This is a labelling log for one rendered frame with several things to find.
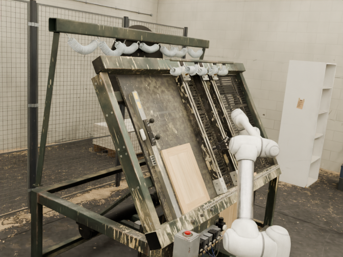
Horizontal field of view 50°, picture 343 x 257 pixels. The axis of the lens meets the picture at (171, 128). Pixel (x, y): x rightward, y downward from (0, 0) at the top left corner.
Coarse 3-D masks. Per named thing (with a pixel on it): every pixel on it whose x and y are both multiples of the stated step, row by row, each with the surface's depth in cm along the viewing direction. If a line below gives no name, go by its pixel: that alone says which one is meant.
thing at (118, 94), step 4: (220, 88) 388; (232, 88) 410; (116, 92) 264; (120, 92) 268; (228, 92) 402; (116, 96) 263; (120, 96) 266; (192, 96) 349; (196, 96) 356; (236, 96) 414; (120, 100) 265; (120, 104) 274; (236, 104) 413; (148, 176) 260; (148, 180) 258; (148, 184) 256; (152, 184) 259; (148, 188) 255
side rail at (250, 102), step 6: (240, 78) 417; (240, 84) 418; (246, 84) 420; (246, 90) 415; (246, 96) 416; (252, 102) 415; (252, 108) 413; (252, 114) 414; (258, 114) 417; (258, 120) 411; (258, 126) 411; (264, 132) 413; (270, 162) 408; (276, 162) 408
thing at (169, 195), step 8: (136, 104) 265; (136, 112) 266; (144, 128) 263; (152, 152) 261; (160, 160) 263; (160, 168) 260; (160, 176) 260; (168, 184) 261; (168, 192) 258; (168, 200) 258; (176, 208) 258; (176, 216) 256
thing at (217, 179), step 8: (184, 64) 321; (184, 72) 316; (176, 80) 319; (184, 80) 312; (184, 88) 315; (184, 96) 316; (184, 104) 317; (192, 104) 316; (192, 112) 313; (192, 120) 314; (200, 120) 315; (200, 128) 311; (200, 136) 312; (200, 144) 313; (208, 144) 312; (208, 152) 309; (208, 160) 310; (216, 168) 310; (216, 176) 307; (216, 184) 308; (224, 184) 309; (216, 192) 309; (224, 192) 305
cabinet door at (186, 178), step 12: (168, 156) 275; (180, 156) 286; (192, 156) 298; (168, 168) 270; (180, 168) 281; (192, 168) 293; (180, 180) 276; (192, 180) 288; (180, 192) 271; (192, 192) 282; (204, 192) 293; (180, 204) 267; (192, 204) 276
